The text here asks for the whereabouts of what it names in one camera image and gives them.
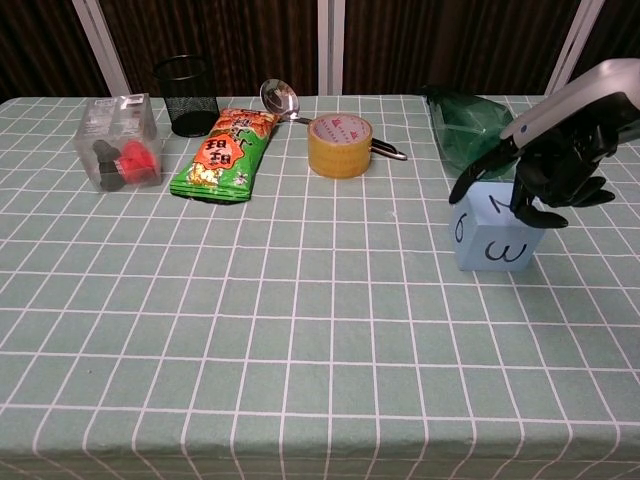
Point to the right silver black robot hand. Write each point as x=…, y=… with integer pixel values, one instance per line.
x=565, y=150

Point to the yellow tape roll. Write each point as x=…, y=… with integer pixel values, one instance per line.
x=339, y=146

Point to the white partition frame post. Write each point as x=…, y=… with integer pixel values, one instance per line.
x=330, y=47
x=100, y=47
x=570, y=47

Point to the black mesh pen holder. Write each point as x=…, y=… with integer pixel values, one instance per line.
x=187, y=95

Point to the green checkered tablecloth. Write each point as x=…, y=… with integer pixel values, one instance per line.
x=280, y=310

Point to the clear box with red item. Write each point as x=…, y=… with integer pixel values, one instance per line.
x=120, y=142

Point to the light blue numbered cube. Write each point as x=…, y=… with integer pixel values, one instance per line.
x=492, y=240

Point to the green orange snack packet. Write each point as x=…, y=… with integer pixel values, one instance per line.
x=225, y=157

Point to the green plastic bag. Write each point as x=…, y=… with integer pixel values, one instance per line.
x=465, y=132

